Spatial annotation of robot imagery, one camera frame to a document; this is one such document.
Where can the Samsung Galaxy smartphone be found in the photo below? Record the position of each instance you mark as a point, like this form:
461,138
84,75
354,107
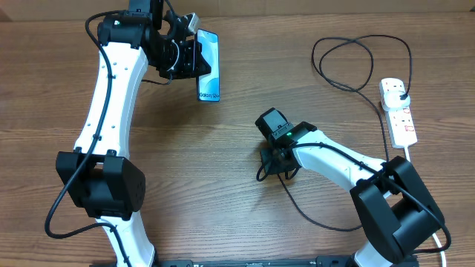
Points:
208,81

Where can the white power strip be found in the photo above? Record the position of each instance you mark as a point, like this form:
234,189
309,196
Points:
400,123

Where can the white charger plug adapter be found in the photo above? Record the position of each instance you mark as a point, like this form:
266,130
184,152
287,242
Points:
395,100

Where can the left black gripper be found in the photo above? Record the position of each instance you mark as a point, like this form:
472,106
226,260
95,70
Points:
195,59

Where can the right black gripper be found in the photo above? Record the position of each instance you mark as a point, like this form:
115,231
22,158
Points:
269,156

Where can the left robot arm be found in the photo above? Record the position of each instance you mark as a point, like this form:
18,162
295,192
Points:
98,174

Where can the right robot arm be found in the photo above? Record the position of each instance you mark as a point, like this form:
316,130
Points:
395,208

